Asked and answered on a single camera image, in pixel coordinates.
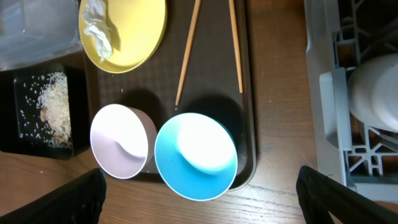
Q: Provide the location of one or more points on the white cup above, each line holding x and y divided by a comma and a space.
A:
372, 92

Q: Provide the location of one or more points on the wooden chopstick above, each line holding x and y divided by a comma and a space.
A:
187, 51
236, 44

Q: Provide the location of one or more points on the grey dishwasher rack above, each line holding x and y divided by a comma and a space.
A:
329, 102

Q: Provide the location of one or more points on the blue bowl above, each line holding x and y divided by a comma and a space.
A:
196, 156

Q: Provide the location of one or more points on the yellow plate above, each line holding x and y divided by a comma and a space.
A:
137, 28

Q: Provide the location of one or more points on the dark brown serving tray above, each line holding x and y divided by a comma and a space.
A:
212, 85

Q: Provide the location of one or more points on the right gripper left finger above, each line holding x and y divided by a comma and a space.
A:
79, 201

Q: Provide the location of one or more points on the black waste tray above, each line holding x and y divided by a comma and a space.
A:
73, 66

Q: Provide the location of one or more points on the clear plastic bin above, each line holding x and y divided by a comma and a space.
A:
36, 31

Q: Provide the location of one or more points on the pink bowl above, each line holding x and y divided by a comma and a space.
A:
122, 140

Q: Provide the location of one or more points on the food scraps pile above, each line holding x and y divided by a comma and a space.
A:
56, 109

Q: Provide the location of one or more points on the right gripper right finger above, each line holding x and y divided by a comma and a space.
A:
322, 198

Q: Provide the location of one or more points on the white tissue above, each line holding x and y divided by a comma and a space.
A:
94, 15

